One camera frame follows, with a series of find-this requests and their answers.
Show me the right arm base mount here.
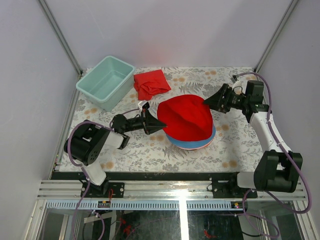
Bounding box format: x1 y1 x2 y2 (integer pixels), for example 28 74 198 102
206 172 249 199

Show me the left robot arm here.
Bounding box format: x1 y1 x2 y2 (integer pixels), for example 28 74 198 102
63 109 166 198

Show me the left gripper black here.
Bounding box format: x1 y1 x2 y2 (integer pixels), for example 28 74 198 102
123 107 167 134

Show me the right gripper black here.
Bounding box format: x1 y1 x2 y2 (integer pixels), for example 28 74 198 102
203 83 249 114

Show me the floral table mat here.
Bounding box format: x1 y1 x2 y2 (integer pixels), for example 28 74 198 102
59 66 285 173

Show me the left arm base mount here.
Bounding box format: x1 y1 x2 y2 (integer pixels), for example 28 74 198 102
80 180 125 199

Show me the red hat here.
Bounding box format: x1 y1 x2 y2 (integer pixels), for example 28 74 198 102
157 94 214 142

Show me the red folded cloth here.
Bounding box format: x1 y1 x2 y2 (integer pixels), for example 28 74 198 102
133 69 171 101

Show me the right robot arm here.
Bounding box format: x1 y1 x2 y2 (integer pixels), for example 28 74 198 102
204 80 303 198

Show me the light green plastic bin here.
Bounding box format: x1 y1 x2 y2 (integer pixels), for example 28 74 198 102
76 55 136 112

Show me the pink bucket hat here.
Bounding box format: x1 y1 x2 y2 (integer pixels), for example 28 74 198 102
176 135 215 150

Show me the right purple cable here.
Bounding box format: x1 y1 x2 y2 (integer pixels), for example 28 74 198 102
231 71 313 238

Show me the blue hat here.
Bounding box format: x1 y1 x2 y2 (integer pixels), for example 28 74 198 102
166 125 216 150

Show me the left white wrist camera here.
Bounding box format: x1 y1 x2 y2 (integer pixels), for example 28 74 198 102
137 100 150 111

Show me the aluminium rail frame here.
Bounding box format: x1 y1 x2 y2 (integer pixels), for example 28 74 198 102
24 171 320 240

